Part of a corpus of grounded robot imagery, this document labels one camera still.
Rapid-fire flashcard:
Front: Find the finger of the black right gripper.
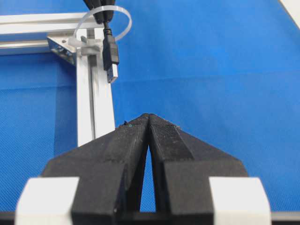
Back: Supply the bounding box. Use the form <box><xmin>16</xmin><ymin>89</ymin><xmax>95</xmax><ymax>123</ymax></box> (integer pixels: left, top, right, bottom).
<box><xmin>103</xmin><ymin>0</ymin><xmax>117</xmax><ymax>23</ymax></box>
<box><xmin>83</xmin><ymin>0</ymin><xmax>106</xmax><ymax>24</ymax></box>

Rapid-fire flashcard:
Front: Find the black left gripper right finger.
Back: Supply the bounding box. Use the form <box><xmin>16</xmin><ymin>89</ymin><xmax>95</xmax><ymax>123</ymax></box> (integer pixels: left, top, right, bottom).
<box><xmin>148</xmin><ymin>113</ymin><xmax>272</xmax><ymax>225</ymax></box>

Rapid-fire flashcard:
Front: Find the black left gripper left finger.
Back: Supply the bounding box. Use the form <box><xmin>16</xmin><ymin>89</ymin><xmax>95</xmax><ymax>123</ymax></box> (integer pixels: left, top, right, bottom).
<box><xmin>14</xmin><ymin>112</ymin><xmax>150</xmax><ymax>225</ymax></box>

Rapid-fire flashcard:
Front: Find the black USB cable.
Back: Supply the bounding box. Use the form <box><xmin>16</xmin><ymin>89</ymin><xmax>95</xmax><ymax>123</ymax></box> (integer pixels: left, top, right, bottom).
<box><xmin>102</xmin><ymin>21</ymin><xmax>120</xmax><ymax>84</ymax></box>

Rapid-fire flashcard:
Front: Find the white zip tie loop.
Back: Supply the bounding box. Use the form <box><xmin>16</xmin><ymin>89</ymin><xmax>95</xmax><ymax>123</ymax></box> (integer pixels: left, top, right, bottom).
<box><xmin>67</xmin><ymin>6</ymin><xmax>132</xmax><ymax>56</ymax></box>

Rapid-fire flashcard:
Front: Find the blue mat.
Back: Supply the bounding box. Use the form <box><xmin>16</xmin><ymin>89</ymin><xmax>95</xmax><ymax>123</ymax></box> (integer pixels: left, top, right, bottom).
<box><xmin>0</xmin><ymin>0</ymin><xmax>300</xmax><ymax>211</ymax></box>

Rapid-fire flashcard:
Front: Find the aluminium extrusion frame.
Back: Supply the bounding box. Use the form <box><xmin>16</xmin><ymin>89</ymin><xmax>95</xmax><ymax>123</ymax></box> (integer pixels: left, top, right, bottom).
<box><xmin>0</xmin><ymin>13</ymin><xmax>115</xmax><ymax>146</ymax></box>

